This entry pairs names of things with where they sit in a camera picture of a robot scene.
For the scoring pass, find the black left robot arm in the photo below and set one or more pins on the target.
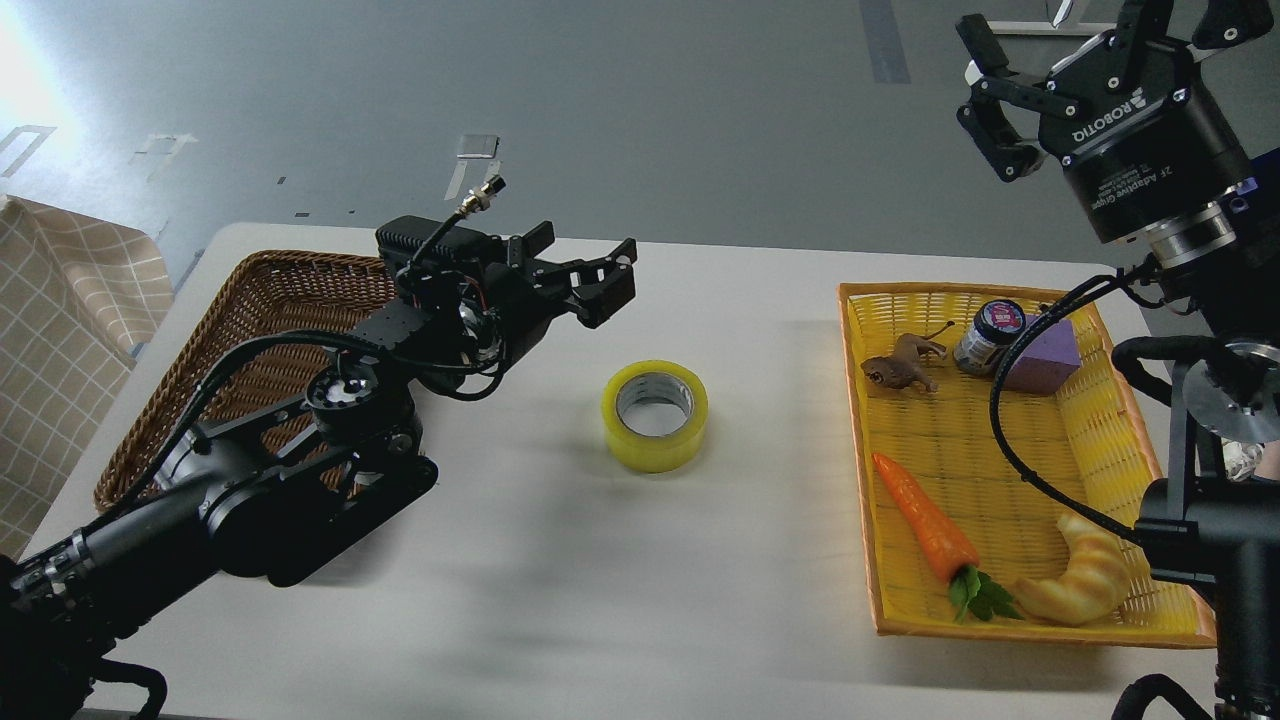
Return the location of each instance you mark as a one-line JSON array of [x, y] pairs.
[[293, 447]]

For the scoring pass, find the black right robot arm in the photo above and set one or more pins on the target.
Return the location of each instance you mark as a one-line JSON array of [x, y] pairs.
[[1195, 526]]

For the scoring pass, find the brown wicker basket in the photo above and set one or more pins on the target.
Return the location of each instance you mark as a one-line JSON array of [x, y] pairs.
[[269, 292]]

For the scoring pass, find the yellow tape roll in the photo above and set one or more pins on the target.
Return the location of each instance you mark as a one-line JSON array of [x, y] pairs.
[[654, 382]]

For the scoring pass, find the small glass jar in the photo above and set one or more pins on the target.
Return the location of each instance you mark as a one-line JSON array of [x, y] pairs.
[[994, 327]]

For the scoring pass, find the beige checkered cloth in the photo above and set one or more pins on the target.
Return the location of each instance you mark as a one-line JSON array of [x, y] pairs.
[[78, 296]]

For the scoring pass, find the orange toy carrot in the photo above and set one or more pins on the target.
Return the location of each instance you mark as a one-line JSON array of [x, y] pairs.
[[945, 547]]

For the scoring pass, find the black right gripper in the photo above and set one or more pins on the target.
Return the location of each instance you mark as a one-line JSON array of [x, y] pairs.
[[1140, 140]]

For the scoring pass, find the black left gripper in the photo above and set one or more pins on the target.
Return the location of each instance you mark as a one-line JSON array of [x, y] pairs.
[[524, 296]]

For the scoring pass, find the toy croissant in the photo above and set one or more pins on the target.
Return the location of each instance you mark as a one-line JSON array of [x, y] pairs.
[[1094, 583]]

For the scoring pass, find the purple foam block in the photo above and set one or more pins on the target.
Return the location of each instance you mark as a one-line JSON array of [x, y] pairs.
[[1047, 363]]

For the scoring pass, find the white metal stand base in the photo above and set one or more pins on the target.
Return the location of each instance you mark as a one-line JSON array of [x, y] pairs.
[[1064, 19]]

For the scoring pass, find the white sneaker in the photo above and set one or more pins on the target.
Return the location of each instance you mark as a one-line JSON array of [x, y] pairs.
[[1250, 461]]

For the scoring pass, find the yellow plastic basket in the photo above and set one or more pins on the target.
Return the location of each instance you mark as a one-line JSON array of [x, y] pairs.
[[1089, 439]]

